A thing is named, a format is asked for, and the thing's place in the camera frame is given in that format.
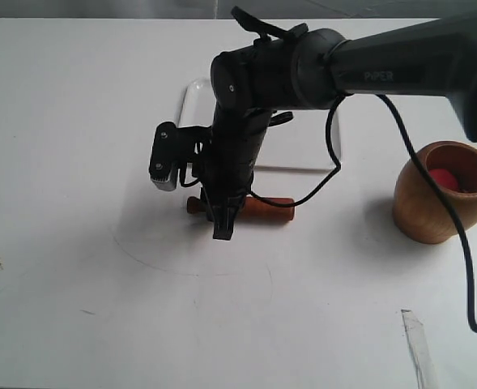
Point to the white rectangular plastic tray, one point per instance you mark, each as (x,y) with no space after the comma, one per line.
(298,145)

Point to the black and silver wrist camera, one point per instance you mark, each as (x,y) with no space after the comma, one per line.
(173,149)

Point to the clear tape strip right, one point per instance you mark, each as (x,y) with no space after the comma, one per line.
(418,349)

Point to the red ball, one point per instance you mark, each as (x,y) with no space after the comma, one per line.
(445,178)

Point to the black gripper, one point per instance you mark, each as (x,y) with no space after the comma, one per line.
(227,162)

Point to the brown wooden mortar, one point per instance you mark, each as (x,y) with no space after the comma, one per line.
(417,212)

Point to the brown wooden pestle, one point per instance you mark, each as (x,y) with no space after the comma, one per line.
(253,210)

